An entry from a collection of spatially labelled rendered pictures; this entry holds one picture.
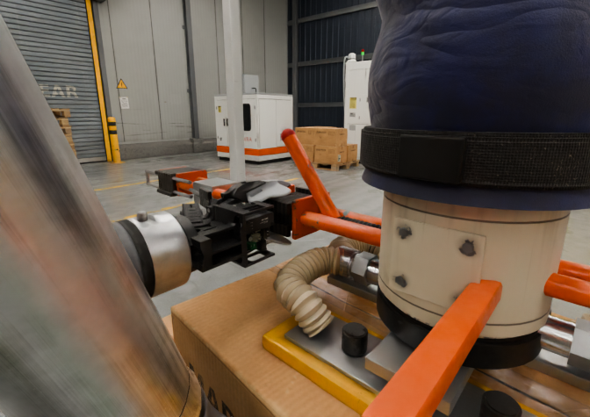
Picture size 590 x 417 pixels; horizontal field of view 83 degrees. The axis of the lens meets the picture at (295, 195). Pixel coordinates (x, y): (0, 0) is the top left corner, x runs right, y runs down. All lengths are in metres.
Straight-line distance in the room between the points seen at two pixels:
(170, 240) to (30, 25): 9.47
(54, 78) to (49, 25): 1.13
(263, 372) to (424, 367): 0.23
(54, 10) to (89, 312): 9.85
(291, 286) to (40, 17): 9.62
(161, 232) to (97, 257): 0.19
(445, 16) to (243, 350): 0.39
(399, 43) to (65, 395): 0.32
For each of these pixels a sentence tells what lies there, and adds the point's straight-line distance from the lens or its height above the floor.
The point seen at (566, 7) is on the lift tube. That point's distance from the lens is 0.30.
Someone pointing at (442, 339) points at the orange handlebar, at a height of 1.08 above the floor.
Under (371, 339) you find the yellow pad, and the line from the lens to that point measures 0.43.
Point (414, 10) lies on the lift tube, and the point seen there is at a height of 1.30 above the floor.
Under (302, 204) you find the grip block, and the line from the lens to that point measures 0.48.
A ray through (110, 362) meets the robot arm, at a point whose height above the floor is 1.10.
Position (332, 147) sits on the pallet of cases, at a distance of 7.29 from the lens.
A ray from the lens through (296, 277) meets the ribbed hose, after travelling 0.43.
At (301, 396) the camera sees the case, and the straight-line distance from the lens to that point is 0.39.
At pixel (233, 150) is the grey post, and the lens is 3.58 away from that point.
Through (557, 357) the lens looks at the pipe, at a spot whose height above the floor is 0.99.
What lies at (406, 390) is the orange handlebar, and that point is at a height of 1.08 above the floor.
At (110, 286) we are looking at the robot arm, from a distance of 0.19.
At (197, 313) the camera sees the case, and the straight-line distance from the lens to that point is 0.52.
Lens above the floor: 1.22
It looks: 14 degrees down
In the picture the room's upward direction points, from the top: straight up
